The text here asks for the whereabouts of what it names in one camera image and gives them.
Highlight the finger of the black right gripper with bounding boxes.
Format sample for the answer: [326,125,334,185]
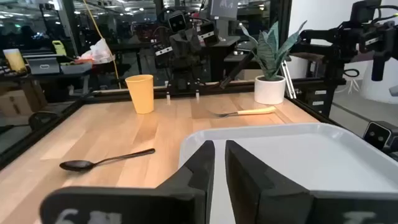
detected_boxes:
[150,30,187,68]
[185,21,219,68]

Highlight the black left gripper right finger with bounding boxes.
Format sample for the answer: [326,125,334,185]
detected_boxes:
[224,139,398,224]

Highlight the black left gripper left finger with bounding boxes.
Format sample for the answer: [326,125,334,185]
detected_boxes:
[39,139,216,224]

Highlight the yellow ribbed cup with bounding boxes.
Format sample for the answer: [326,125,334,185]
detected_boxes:
[125,74,155,114]

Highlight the black spoon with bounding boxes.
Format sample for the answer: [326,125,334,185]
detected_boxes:
[59,148,156,173]

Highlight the fork with light handle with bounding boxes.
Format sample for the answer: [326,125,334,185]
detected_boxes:
[208,106,277,118]

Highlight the white plastic tray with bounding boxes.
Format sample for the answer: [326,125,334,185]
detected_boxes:
[178,122,398,224]

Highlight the black background desk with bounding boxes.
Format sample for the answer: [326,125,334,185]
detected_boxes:
[108,35,259,82]

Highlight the black diagonal strut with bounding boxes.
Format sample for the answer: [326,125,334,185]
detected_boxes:
[219,51,255,90]

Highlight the white plastic bag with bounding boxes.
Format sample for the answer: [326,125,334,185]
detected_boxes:
[80,37,116,65]

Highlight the snake plant in white pot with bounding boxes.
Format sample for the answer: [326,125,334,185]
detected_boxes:
[239,20,308,105]

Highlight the silver metal stand legs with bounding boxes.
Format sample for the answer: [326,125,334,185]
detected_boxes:
[280,60,297,100]

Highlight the grey shallow bin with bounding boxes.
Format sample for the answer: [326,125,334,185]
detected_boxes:
[60,60,93,75]

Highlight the black equipment stand with labels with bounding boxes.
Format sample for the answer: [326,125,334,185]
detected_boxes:
[292,52,346,118]

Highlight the black chair backrest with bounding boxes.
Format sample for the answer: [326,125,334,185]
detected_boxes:
[28,111,60,131]

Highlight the grey storage box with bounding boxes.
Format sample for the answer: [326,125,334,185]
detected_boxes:
[27,55,61,75]

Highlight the yellow translucent container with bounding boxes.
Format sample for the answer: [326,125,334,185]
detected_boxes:
[2,48,28,74]

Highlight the brown cardboard box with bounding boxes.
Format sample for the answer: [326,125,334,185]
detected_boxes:
[0,80,48,118]

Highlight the white rounded object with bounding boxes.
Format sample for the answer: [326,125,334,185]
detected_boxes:
[359,58,398,105]

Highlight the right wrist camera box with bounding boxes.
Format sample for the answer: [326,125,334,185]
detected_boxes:
[167,11,188,34]

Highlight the grey wall monitor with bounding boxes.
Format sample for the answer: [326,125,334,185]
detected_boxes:
[210,0,240,19]

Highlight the yellow hanging cable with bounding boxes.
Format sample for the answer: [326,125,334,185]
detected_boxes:
[81,0,123,90]

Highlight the black table-level camera box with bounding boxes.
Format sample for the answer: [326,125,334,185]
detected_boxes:
[363,120,398,154]

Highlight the black cable loop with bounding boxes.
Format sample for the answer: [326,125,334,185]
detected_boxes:
[343,68,361,78]

